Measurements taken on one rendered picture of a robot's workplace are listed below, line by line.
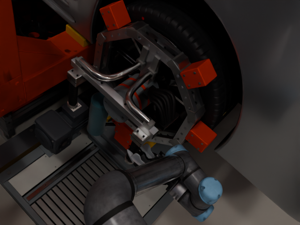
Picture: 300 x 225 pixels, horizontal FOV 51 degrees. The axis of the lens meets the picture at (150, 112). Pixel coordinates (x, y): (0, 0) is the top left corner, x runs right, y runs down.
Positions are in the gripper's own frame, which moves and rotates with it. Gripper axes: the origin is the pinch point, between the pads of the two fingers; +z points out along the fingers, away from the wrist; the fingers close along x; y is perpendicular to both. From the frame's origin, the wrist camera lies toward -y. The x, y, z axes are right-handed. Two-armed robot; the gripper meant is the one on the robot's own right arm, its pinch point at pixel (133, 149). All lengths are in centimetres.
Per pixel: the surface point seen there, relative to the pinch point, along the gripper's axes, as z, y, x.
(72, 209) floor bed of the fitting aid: 15, -77, 13
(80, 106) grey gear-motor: 46, -40, -18
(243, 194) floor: -56, -83, -75
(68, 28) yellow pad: 72, -11, -31
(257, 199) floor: -65, -83, -80
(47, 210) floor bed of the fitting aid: 23, -77, 23
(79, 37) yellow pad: 64, -11, -31
